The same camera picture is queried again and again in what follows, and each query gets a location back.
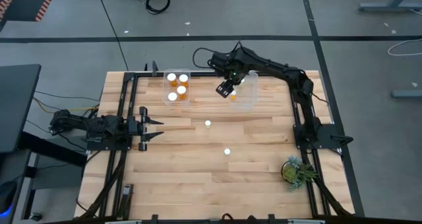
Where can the black rectangular device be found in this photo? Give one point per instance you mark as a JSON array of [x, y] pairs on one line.
[[127, 201]]

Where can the black aluminium table frame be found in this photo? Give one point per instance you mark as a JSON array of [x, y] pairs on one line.
[[201, 74]]

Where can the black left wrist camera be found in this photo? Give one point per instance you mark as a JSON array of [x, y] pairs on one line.
[[133, 127]]

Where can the small orange pill bottle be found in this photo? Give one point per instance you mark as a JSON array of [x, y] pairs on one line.
[[233, 97]]

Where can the small pale yellow pill bottle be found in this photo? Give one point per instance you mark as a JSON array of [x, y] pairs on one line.
[[227, 151], [207, 123]]

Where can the black computer mouse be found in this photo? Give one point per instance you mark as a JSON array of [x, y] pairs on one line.
[[6, 194]]

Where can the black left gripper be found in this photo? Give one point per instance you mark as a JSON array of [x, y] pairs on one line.
[[143, 128]]

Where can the black desk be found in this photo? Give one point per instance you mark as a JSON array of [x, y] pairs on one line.
[[16, 105]]

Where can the clear plastic bin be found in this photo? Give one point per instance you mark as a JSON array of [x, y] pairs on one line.
[[247, 100], [166, 85]]

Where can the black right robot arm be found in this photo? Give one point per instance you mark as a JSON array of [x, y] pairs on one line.
[[306, 112]]

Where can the grey table leg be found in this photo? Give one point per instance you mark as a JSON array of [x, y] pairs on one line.
[[379, 7], [407, 94]]

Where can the artificial potted plant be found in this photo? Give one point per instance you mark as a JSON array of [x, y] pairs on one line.
[[291, 173]]

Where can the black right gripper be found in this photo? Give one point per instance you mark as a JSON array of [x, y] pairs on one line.
[[234, 73]]

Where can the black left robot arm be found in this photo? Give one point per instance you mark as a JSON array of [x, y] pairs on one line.
[[76, 122]]

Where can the black orange-striped floor mat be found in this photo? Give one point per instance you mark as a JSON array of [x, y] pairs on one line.
[[23, 1]]

